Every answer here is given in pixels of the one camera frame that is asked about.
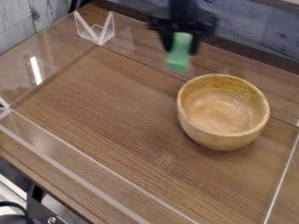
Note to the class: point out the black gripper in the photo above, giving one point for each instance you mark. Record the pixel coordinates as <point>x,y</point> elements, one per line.
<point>183,16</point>

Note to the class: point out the green rectangular stick block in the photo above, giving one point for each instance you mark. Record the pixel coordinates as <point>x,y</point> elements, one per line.
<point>179,54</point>

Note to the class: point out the wooden bowl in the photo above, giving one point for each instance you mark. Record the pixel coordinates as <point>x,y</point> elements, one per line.
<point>223,111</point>

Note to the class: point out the clear acrylic corner bracket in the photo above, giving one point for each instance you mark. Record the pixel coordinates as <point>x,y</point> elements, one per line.
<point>96,34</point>

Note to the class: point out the clear acrylic enclosure wall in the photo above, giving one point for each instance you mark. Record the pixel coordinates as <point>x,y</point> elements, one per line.
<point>89,128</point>

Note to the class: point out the black table leg frame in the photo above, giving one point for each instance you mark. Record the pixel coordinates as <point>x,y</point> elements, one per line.
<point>38,212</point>

